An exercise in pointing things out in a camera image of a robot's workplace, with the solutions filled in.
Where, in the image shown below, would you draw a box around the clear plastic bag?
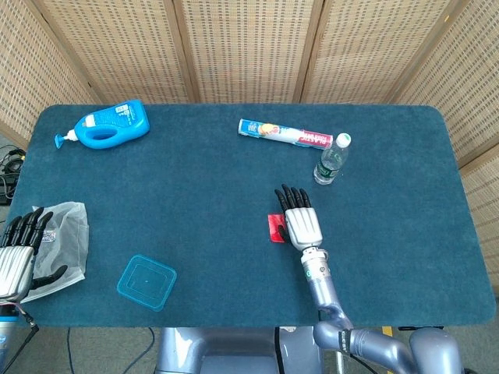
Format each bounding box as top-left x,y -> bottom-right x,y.
20,200 -> 90,305

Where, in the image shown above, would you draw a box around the woven rattan folding screen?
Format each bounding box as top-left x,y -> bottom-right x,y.
0,0 -> 499,298

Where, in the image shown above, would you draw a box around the red packet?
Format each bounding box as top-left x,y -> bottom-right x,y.
267,213 -> 290,244

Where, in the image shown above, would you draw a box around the black floor cables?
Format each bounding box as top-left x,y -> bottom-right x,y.
0,144 -> 27,206

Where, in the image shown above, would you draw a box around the plastic wrap roll box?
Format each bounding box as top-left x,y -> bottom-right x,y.
238,118 -> 334,149

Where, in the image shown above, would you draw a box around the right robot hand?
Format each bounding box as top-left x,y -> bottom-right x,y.
274,183 -> 325,251

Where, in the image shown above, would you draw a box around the blue transparent container lid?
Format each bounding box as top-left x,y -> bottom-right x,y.
116,254 -> 178,312

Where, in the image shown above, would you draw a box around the grey robot torso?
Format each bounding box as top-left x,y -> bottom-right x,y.
154,326 -> 325,374

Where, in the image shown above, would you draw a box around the teal table cloth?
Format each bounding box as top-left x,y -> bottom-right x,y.
8,103 -> 497,329

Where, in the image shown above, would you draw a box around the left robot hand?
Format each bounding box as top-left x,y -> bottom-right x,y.
0,206 -> 69,305

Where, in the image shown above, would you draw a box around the blue floor cable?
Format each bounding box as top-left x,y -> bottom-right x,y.
119,326 -> 156,374

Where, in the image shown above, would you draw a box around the clear water bottle green label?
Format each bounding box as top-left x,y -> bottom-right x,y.
313,132 -> 352,186

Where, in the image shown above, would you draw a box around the blue detergent bottle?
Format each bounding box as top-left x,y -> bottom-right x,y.
54,98 -> 151,150

